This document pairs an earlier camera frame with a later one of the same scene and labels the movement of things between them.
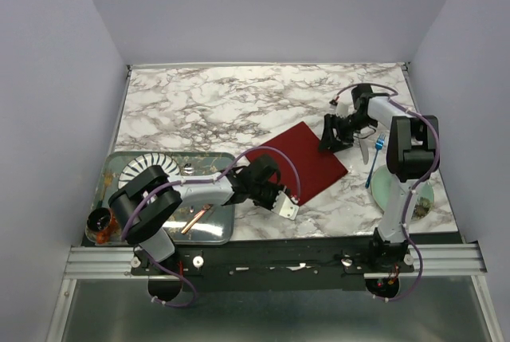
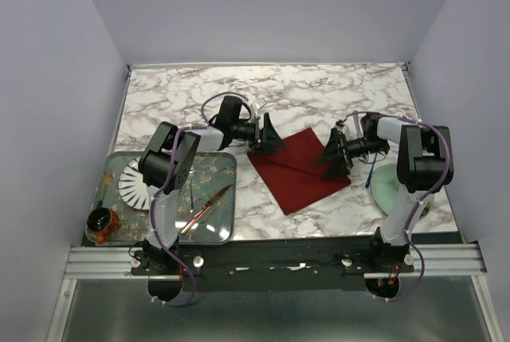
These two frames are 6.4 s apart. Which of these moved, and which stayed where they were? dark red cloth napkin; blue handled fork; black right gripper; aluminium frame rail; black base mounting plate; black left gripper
Moved: black right gripper; black left gripper
Stayed: dark red cloth napkin; black base mounting plate; aluminium frame rail; blue handled fork
